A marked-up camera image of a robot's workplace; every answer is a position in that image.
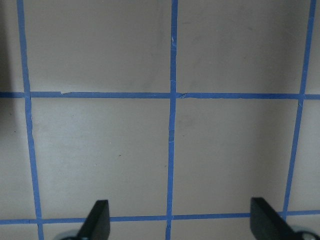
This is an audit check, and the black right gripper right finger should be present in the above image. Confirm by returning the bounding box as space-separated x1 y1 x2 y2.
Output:
250 197 300 240

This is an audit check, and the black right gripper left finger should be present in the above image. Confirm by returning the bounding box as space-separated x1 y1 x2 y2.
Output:
76 200 111 240

